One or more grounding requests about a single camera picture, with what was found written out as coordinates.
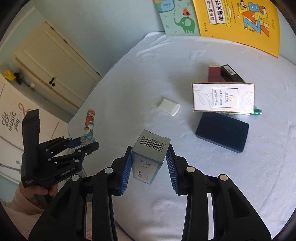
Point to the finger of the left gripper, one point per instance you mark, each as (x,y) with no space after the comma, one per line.
(73,143)
(88,149)

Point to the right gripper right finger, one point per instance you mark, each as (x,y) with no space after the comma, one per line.
(234,218)

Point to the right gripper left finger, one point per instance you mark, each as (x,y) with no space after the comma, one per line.
(65,217)

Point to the small cartoon glass bottle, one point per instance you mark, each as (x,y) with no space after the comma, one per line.
(87,137)

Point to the light blue barcode box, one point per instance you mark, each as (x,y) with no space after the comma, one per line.
(148,155)

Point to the dark blue case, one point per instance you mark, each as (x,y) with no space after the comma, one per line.
(223,131)

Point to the green whiteboard marker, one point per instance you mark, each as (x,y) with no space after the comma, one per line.
(256,112)

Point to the white gold-trimmed box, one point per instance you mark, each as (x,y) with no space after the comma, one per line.
(228,97)

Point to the black lipstick box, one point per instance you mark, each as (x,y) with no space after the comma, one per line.
(229,75)

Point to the dark red box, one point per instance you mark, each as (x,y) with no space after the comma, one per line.
(214,73)

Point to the person's left hand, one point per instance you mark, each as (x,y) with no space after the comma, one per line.
(32,193)

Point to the pink pajama clothing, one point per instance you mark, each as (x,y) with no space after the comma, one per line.
(22,213)

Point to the white wardrobe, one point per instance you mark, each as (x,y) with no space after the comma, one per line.
(14,106)

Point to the cream door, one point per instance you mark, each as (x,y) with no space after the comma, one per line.
(62,70)

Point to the green elephant book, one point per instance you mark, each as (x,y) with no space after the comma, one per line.
(178,17)

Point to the yellow English word book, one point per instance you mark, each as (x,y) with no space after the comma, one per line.
(252,23)

